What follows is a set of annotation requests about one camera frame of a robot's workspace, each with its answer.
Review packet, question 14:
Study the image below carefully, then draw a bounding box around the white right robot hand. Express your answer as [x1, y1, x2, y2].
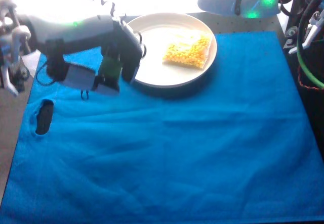
[197, 0, 280, 19]

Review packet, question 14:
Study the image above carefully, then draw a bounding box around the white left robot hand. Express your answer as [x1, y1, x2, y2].
[25, 0, 147, 101]

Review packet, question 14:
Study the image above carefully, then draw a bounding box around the green cube block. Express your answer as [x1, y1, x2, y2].
[98, 57, 122, 79]

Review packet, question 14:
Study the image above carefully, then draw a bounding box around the bag of yellow beads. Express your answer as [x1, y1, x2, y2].
[161, 33, 213, 69]

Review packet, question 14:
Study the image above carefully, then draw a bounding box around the white paper sheet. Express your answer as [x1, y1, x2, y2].
[21, 51, 42, 78]

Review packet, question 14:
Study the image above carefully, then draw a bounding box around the white round plate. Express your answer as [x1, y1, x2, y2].
[125, 13, 218, 88]

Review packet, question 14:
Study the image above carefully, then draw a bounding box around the blue cloth bag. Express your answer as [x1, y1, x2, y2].
[0, 30, 324, 224]

